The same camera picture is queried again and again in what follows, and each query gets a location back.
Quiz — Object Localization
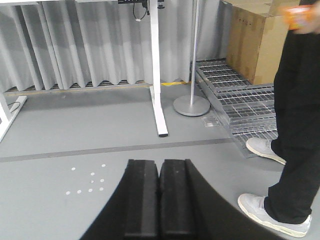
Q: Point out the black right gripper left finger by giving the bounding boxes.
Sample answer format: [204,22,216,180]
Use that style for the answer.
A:
[81,159,159,240]

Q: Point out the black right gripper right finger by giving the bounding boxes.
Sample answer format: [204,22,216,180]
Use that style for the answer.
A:
[160,159,253,240]

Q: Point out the grey sneaker near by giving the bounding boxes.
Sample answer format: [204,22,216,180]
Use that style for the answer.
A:
[237,193,312,238]

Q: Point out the grey sneaker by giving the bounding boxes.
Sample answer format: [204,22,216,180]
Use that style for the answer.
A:
[237,193,312,238]
[245,137,286,165]

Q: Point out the grey sneaker far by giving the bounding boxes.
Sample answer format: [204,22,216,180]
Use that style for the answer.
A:
[245,137,286,165]

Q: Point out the grey round-base pole stand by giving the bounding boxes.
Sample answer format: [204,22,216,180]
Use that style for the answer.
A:
[173,0,211,117]

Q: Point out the metal grating platform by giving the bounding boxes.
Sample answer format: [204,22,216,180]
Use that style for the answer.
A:
[195,58,278,158]

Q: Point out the person in black trousers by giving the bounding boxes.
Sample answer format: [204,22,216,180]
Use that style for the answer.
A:
[264,0,320,225]

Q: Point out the brown cardboard box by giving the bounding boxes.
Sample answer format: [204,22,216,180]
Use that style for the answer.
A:
[226,0,300,85]

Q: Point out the grey curtain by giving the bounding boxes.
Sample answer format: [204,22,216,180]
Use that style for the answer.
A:
[0,0,232,92]

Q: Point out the white desk frame leg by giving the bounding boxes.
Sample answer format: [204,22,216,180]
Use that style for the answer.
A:
[149,0,169,137]

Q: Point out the white desk frame foot left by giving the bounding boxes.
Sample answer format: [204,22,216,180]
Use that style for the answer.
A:
[0,92,27,141]

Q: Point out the black power strip with cable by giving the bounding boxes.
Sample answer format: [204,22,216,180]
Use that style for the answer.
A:
[117,0,166,23]

